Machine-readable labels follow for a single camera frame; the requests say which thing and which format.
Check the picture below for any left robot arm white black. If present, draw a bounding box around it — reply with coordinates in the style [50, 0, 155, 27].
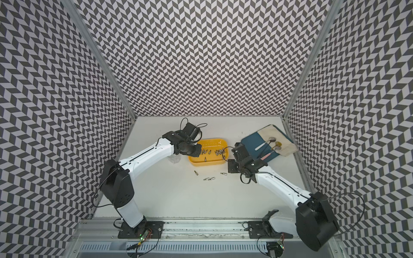
[99, 123, 202, 229]

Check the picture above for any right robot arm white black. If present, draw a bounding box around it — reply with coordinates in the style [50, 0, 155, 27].
[228, 143, 339, 251]

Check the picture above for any yellow plastic storage box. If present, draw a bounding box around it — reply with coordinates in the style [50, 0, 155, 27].
[188, 138, 229, 167]

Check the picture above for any clear plastic cup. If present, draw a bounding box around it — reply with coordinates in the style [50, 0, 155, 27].
[168, 154, 181, 164]

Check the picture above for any teal blue tray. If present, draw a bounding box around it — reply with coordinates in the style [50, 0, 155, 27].
[241, 126, 291, 162]

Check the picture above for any white spoon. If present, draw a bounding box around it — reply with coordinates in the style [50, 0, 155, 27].
[254, 137, 276, 151]

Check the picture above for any beige cloth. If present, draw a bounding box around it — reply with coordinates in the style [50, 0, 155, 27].
[257, 125, 298, 157]

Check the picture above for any pink handled spoon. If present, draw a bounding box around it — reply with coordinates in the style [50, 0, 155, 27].
[260, 146, 282, 160]

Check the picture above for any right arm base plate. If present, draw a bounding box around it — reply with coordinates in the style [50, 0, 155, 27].
[243, 221, 293, 239]

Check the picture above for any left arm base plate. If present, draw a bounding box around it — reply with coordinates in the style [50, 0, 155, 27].
[117, 220, 165, 239]

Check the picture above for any aluminium front rail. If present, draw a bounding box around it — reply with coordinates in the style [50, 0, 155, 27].
[69, 218, 343, 243]

